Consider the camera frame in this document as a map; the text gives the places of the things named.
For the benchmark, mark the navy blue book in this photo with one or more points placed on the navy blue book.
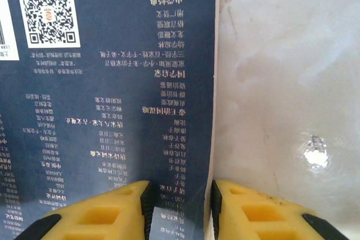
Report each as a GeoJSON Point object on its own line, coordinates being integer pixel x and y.
{"type": "Point", "coordinates": [112, 82]}

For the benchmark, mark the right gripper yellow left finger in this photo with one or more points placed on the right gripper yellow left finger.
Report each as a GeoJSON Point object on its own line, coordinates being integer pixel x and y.
{"type": "Point", "coordinates": [98, 217]}

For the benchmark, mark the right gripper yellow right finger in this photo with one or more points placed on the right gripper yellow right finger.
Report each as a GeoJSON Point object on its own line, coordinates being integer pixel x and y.
{"type": "Point", "coordinates": [258, 214]}

